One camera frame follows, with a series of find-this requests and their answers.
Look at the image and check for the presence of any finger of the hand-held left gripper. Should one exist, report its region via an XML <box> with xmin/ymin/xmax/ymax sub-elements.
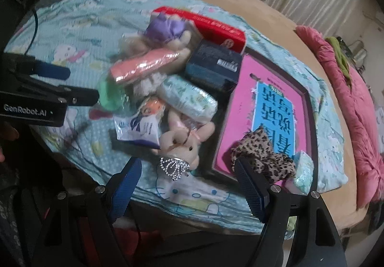
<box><xmin>0</xmin><ymin>74</ymin><xmax>100</xmax><ymax>107</ymax></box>
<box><xmin>0</xmin><ymin>53</ymin><xmax>71</xmax><ymax>82</ymax></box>

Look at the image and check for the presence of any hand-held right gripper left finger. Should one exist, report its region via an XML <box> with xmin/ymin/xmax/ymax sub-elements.
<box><xmin>30</xmin><ymin>157</ymin><xmax>142</xmax><ymax>267</ymax></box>

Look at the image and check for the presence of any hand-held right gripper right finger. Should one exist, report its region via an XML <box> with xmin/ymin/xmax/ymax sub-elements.
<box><xmin>235</xmin><ymin>157</ymin><xmax>348</xmax><ymax>267</ymax></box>

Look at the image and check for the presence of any plush toy with purple dress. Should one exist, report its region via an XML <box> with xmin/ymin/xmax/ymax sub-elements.
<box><xmin>120</xmin><ymin>13</ymin><xmax>200</xmax><ymax>60</ymax></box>

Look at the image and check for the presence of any green item in clear bag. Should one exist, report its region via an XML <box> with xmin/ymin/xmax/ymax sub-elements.
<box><xmin>97</xmin><ymin>75</ymin><xmax>132</xmax><ymax>111</ymax></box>

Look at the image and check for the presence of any leopard print cloth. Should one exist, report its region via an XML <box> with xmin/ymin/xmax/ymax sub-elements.
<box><xmin>230</xmin><ymin>129</ymin><xmax>297</xmax><ymax>183</ymax></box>

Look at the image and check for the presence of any light blue cartoon blanket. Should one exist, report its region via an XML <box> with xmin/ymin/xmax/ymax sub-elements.
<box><xmin>4</xmin><ymin>0</ymin><xmax>348</xmax><ymax>240</ymax></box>

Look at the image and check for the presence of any silver bead tiara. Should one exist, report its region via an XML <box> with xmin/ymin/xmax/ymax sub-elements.
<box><xmin>159</xmin><ymin>157</ymin><xmax>191</xmax><ymax>181</ymax></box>

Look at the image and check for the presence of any small printed diaper pack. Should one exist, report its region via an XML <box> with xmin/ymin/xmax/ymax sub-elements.
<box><xmin>291</xmin><ymin>151</ymin><xmax>315</xmax><ymax>195</ymax></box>

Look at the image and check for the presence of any white and blue packet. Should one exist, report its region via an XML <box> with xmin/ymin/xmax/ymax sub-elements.
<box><xmin>113</xmin><ymin>114</ymin><xmax>161</xmax><ymax>147</ymax></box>

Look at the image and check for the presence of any white fluffy plush toy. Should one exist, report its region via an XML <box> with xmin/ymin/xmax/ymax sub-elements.
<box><xmin>132</xmin><ymin>72</ymin><xmax>165</xmax><ymax>99</ymax></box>

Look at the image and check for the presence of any beige plush rabbit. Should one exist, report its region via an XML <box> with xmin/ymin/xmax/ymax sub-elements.
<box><xmin>151</xmin><ymin>108</ymin><xmax>216</xmax><ymax>171</ymax></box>

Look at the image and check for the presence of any orange packet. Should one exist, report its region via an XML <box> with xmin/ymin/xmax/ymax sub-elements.
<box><xmin>139</xmin><ymin>97</ymin><xmax>167</xmax><ymax>119</ymax></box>

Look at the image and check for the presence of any pink picture book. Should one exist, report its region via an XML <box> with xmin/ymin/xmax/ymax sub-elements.
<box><xmin>211</xmin><ymin>46</ymin><xmax>318</xmax><ymax>186</ymax></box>

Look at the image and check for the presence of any pink quilt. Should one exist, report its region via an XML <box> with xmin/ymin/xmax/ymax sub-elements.
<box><xmin>295</xmin><ymin>25</ymin><xmax>384</xmax><ymax>210</ymax></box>

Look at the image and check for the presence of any dark blue box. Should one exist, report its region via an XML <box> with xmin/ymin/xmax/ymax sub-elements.
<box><xmin>184</xmin><ymin>39</ymin><xmax>243</xmax><ymax>93</ymax></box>

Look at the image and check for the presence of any red and white box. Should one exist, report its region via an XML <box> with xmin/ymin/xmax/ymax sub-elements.
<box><xmin>151</xmin><ymin>6</ymin><xmax>246</xmax><ymax>54</ymax></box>

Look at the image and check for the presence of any green cloth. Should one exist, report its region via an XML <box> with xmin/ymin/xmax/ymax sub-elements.
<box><xmin>325</xmin><ymin>36</ymin><xmax>351</xmax><ymax>81</ymax></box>

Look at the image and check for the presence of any tan bed mattress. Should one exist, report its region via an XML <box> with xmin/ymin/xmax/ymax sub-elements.
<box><xmin>120</xmin><ymin>0</ymin><xmax>384</xmax><ymax>243</ymax></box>

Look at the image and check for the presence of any black cable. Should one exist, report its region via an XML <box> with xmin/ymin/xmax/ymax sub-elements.
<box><xmin>24</xmin><ymin>7</ymin><xmax>39</xmax><ymax>56</ymax></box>

